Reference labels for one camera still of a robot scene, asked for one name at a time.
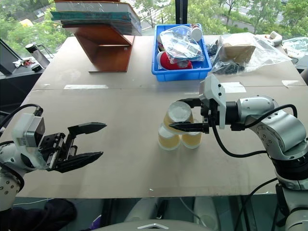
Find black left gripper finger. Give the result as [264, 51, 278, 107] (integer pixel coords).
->
[56, 151, 104, 174]
[67, 122, 107, 146]

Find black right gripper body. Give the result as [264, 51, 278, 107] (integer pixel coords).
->
[199, 97, 218, 134]

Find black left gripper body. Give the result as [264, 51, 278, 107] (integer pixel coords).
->
[38, 132, 78, 172]

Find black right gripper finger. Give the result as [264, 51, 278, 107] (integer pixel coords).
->
[168, 122, 205, 133]
[178, 98, 202, 109]

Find yellow paper cup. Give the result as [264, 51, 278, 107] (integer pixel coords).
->
[157, 123, 181, 151]
[163, 101, 194, 133]
[180, 118, 203, 149]

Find blue plastic bin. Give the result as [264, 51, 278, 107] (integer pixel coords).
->
[151, 23, 213, 83]

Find clear tape strip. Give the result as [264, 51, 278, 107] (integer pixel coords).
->
[63, 84, 109, 90]

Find black small parts pile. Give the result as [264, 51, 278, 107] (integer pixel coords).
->
[206, 39, 245, 75]

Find red round object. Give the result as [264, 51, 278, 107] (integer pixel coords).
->
[156, 51, 193, 71]

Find clear plastic bag with items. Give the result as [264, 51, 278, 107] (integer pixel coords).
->
[158, 25, 205, 66]

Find brown cardboard box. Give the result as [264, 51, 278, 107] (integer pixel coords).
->
[217, 42, 256, 64]

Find dark cloth bundle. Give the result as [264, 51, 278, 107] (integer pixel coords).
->
[0, 198, 78, 231]

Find white bottle with red band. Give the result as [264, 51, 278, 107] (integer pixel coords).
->
[191, 23, 203, 42]

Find black side table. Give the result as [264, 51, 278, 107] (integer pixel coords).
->
[0, 55, 56, 114]

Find brown wooden book stand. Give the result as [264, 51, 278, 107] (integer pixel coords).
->
[63, 23, 136, 74]

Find large clear plastic bag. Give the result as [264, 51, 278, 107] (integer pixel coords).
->
[211, 33, 292, 74]

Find black water bottle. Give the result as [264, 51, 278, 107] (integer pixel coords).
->
[25, 42, 51, 71]

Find red keys bundle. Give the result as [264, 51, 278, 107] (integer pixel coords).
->
[13, 58, 34, 68]

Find silver robot torso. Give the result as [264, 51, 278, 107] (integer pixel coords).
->
[90, 217, 203, 231]

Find white grey device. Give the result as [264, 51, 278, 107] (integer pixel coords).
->
[264, 31, 282, 47]

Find teal wrapped book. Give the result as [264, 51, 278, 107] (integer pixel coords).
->
[50, 10, 143, 37]

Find crumpled clear plastic sheet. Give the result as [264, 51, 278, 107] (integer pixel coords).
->
[282, 37, 308, 59]

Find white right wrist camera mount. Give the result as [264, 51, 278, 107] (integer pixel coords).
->
[198, 74, 227, 129]

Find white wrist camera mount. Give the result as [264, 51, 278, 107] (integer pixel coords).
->
[198, 74, 227, 129]
[11, 113, 46, 169]

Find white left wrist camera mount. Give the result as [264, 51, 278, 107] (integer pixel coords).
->
[11, 113, 46, 169]

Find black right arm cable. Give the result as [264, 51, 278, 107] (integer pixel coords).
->
[209, 104, 298, 158]

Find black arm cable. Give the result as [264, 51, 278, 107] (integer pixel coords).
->
[209, 104, 298, 158]
[0, 103, 44, 135]

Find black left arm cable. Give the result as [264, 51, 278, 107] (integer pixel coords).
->
[0, 103, 44, 135]

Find thin white cable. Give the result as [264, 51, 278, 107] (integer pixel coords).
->
[13, 197, 55, 205]

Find black window frame post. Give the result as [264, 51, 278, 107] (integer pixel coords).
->
[175, 0, 190, 25]

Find black lower cable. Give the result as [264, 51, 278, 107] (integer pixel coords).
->
[237, 177, 279, 231]

